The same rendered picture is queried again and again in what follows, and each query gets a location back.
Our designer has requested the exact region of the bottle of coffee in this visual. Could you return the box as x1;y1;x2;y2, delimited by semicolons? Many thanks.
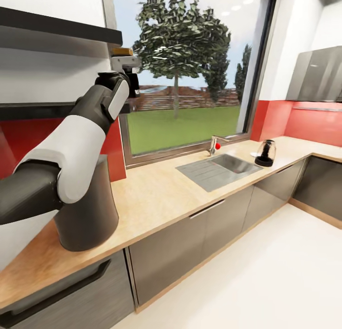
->
111;48;141;99

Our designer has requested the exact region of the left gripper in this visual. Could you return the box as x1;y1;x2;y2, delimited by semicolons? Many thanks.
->
119;73;139;90

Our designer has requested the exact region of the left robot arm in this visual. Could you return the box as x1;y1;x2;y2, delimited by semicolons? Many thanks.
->
0;55;141;272

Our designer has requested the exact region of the electric kettle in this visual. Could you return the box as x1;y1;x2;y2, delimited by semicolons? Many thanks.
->
255;139;276;167

